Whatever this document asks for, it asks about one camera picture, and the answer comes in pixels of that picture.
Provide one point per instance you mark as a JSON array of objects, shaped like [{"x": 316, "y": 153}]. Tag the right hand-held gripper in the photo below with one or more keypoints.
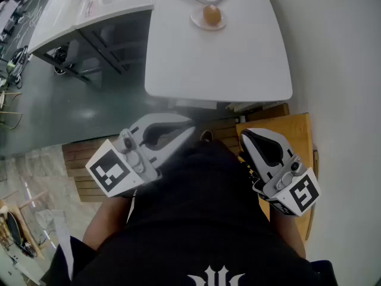
[{"x": 282, "y": 183}]

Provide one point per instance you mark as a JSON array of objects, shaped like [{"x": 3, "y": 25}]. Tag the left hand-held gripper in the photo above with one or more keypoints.
[{"x": 140, "y": 159}]

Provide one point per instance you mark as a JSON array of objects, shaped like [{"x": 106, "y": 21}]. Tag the white round plate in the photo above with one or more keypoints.
[{"x": 197, "y": 21}]

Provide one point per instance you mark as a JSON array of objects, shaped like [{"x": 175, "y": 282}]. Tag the brown round food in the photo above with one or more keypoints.
[{"x": 212, "y": 15}]

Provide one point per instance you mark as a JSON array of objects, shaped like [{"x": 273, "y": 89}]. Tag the person's right forearm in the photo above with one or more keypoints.
[{"x": 287, "y": 234}]

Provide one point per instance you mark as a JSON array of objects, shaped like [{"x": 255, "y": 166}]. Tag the person's left forearm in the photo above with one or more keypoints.
[{"x": 102, "y": 219}]

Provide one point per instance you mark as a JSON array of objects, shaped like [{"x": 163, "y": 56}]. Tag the wooden chair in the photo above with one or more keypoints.
[{"x": 297, "y": 130}]

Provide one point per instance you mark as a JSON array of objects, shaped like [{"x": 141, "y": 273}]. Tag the wooden slat platform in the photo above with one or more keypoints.
[{"x": 80, "y": 156}]

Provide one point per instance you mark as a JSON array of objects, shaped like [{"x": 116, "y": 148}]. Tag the person's dark shoe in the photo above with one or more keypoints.
[{"x": 206, "y": 136}]

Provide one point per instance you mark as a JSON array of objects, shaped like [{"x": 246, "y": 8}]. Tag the person's black clothing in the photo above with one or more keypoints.
[{"x": 193, "y": 219}]

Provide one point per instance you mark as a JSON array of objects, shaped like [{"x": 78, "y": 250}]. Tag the black round disc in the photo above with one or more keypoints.
[{"x": 13, "y": 228}]

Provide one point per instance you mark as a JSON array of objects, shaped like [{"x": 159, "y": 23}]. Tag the thin wooden frame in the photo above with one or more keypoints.
[{"x": 12, "y": 112}]

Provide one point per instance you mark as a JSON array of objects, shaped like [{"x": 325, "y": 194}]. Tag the white side table dark frame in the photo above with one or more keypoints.
[{"x": 59, "y": 19}]

